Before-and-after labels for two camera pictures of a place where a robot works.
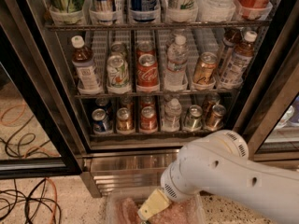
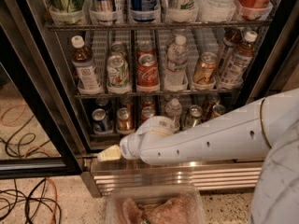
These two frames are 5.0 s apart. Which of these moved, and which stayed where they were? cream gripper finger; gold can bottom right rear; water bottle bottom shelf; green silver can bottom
Moved: cream gripper finger
Stayed: water bottle bottom shelf; gold can bottom right rear; green silver can bottom
